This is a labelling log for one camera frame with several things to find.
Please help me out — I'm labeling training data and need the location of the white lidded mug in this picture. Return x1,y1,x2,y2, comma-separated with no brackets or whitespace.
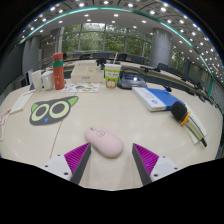
40,70,55,92

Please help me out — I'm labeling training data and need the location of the black conference microphone unit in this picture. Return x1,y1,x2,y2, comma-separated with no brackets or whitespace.
117,68,148,90

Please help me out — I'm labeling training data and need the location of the red bottle with green band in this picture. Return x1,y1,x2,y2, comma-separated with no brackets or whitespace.
52,52,66,91

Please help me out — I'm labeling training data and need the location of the group of ceiling lights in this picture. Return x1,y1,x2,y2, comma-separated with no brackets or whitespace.
19,0,223,79

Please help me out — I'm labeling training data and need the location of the paper drink cup with straw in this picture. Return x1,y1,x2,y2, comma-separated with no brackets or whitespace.
104,52,122,90

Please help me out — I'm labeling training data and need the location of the white printed paper sheet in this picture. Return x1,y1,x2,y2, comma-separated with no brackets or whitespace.
9,91,35,115

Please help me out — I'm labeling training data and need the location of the blue and white book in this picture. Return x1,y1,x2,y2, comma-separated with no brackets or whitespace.
131,86,186,112

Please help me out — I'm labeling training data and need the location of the pink computer mouse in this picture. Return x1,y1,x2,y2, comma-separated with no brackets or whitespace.
83,125,125,159

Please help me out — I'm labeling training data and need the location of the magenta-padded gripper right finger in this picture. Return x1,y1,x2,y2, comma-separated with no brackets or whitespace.
131,142,181,187

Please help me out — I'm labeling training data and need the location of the red and white booklet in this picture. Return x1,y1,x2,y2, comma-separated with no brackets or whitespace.
0,109,12,141

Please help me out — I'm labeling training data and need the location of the grey cat-face mouse pad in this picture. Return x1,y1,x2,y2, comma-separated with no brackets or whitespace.
28,95,80,127

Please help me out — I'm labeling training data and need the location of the black handheld microphone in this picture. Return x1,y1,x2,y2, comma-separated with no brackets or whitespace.
170,100,208,148

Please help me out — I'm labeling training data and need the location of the group of dark office chairs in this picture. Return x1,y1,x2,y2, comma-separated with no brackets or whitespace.
63,51,214,101

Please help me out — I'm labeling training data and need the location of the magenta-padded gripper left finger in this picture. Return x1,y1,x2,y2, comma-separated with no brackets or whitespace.
42,142,92,186

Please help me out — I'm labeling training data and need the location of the colourful sticker sheet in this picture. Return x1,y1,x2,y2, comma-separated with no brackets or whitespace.
61,82,101,94

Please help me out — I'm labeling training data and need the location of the white cardboard box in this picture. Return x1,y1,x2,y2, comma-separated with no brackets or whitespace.
70,63,105,84

